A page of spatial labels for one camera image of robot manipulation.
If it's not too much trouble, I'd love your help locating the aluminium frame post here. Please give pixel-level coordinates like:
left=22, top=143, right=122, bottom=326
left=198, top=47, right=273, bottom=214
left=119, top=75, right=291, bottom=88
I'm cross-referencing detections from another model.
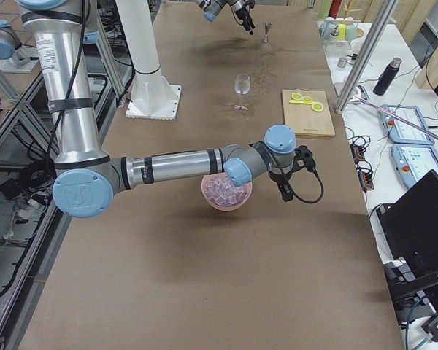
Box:
left=335, top=0, right=399, bottom=114

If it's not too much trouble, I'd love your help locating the far blue teach pendant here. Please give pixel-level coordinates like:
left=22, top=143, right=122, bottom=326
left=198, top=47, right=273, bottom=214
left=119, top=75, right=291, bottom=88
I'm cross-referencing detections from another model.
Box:
left=378, top=104, right=434, bottom=145

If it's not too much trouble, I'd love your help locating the steel jigger cup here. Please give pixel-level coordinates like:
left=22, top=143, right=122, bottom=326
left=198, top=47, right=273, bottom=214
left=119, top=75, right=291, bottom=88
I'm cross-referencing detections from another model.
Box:
left=262, top=22, right=272, bottom=43

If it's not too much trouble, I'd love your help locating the small steel weight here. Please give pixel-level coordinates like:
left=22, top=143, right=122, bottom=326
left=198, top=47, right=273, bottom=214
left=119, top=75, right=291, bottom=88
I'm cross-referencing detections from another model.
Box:
left=337, top=57, right=348, bottom=69

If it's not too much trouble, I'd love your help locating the pink bowl of ice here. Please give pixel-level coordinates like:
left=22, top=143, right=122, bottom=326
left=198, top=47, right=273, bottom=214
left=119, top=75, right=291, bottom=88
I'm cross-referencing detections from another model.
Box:
left=201, top=173, right=253, bottom=211

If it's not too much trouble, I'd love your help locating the near blue teach pendant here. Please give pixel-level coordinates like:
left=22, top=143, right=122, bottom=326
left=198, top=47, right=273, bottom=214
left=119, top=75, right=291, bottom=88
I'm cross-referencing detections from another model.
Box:
left=391, top=144, right=438, bottom=189

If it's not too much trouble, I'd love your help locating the black water bottle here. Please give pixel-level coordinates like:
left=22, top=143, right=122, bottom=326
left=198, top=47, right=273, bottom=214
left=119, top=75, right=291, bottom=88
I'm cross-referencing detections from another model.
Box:
left=373, top=58, right=402, bottom=96

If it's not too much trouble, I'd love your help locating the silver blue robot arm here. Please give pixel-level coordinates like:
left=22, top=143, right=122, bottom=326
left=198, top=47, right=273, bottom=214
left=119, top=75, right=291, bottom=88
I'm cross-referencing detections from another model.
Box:
left=195, top=0, right=256, bottom=35
left=15, top=1, right=324, bottom=218

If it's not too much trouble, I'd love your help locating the yellow plastic knife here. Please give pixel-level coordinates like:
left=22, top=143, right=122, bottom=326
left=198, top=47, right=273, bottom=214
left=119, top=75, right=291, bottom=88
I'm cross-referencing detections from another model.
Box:
left=289, top=99, right=314, bottom=105

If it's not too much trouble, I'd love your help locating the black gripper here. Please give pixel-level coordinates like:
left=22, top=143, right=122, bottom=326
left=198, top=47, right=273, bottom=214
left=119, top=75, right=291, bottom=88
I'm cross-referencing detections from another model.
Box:
left=233, top=0, right=256, bottom=35
left=268, top=145, right=317, bottom=201

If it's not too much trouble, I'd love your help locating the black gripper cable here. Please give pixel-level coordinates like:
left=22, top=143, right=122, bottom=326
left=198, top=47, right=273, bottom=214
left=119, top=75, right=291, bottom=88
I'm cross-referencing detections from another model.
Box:
left=288, top=169, right=324, bottom=205

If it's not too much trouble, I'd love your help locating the lemon slice near handle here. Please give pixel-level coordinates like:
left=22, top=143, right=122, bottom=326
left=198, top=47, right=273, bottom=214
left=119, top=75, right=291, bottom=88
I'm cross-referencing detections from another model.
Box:
left=291, top=93, right=302, bottom=100

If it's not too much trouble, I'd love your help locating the white camera pillar base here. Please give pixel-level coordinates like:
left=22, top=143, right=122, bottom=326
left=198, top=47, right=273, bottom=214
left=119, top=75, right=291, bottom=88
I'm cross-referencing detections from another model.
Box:
left=116, top=0, right=182, bottom=120

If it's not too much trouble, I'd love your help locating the yellow cup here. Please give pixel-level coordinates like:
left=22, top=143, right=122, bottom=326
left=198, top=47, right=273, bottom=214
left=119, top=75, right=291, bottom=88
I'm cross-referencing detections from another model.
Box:
left=335, top=23, right=347, bottom=40

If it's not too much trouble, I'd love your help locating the clear wine glass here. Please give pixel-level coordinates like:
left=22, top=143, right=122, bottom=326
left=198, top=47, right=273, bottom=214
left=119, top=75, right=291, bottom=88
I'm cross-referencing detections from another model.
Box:
left=234, top=73, right=251, bottom=111

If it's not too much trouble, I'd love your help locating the light blue cup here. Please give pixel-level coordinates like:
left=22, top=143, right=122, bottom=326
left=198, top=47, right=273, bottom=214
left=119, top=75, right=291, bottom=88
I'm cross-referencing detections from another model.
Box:
left=320, top=20, right=337, bottom=40

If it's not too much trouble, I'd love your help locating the wooden cutting board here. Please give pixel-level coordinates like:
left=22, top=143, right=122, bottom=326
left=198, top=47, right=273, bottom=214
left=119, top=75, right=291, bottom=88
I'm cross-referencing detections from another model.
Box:
left=281, top=90, right=335, bottom=137

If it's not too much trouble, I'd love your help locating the far lemon slice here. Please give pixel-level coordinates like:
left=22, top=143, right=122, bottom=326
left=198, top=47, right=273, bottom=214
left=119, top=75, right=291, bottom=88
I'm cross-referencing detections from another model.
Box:
left=312, top=102, right=324, bottom=112

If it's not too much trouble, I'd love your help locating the black monitor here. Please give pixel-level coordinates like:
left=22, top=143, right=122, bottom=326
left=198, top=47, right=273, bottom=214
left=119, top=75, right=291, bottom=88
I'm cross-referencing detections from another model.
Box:
left=376, top=170, right=438, bottom=274

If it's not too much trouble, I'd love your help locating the metal rod green tip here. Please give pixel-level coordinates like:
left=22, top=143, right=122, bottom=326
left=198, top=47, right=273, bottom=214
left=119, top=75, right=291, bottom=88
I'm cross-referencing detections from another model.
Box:
left=358, top=98, right=438, bottom=141

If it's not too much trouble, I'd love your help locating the middle lemon slice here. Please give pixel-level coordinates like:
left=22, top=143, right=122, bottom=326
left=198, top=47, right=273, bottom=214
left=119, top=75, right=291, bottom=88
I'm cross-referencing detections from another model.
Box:
left=301, top=96, right=313, bottom=104

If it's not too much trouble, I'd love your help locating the blue teach pendant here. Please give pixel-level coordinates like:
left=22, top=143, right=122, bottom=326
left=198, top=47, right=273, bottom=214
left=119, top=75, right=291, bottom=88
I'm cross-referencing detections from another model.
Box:
left=378, top=104, right=434, bottom=145
left=391, top=144, right=438, bottom=189

